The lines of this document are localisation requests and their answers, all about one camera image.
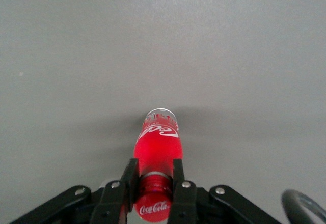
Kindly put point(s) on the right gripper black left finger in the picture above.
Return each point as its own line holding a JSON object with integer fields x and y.
{"x": 119, "y": 198}

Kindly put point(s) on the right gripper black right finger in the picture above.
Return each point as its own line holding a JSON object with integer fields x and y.
{"x": 184, "y": 198}

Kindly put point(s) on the red coke bottle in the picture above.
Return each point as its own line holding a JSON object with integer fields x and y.
{"x": 158, "y": 147}

